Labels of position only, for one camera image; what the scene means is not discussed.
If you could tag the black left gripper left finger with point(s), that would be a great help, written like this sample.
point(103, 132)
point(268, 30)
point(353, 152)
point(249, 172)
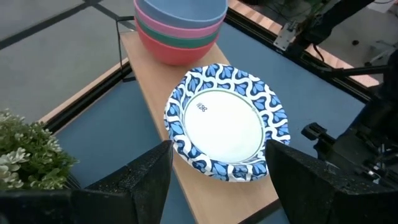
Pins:
point(140, 186)

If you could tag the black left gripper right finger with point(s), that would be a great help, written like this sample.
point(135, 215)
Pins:
point(311, 186)

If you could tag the blue patterned paper bowl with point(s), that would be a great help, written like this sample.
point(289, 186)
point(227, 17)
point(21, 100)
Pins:
point(224, 124)

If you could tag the red plastic bowl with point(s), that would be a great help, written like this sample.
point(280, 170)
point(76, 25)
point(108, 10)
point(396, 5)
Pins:
point(174, 56)

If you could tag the green plastic bowl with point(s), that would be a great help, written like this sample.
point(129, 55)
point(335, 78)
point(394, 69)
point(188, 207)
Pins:
point(180, 42)

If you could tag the pink plastic bowl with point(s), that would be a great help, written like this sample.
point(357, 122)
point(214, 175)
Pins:
point(177, 32)

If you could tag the blue plastic bowl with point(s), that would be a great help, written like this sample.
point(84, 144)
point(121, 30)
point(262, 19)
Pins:
point(183, 12)

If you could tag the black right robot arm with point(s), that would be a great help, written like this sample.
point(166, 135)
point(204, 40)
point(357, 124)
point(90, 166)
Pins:
point(382, 105)

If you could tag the green plant with white flowers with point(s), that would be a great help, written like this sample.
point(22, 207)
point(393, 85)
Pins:
point(34, 155)

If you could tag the wooden shelf with black frame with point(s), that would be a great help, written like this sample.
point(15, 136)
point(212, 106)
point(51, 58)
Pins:
point(211, 199)

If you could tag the black table frame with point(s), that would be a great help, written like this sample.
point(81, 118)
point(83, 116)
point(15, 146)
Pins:
point(90, 102)

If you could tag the grey floor bracket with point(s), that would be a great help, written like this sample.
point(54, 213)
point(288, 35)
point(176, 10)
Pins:
point(379, 51)

